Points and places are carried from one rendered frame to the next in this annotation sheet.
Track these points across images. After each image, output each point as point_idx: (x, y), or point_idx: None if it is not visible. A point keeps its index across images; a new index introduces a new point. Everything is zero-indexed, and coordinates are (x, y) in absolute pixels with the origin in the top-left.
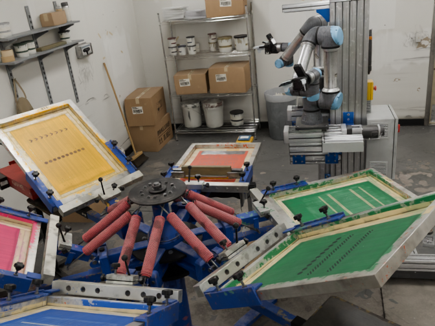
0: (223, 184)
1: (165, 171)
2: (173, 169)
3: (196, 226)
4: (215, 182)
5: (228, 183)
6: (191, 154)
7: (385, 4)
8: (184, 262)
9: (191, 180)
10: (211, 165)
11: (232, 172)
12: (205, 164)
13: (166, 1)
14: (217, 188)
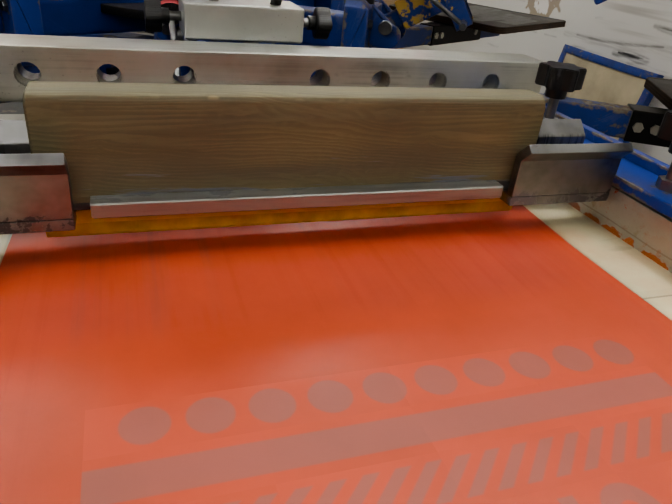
0: (59, 40)
1: (553, 65)
2: (660, 180)
3: (116, 6)
4: (124, 45)
5: (14, 40)
6: None
7: None
8: (124, 33)
9: (267, 5)
10: (523, 468)
11: (6, 121)
12: (627, 467)
13: None
14: (108, 81)
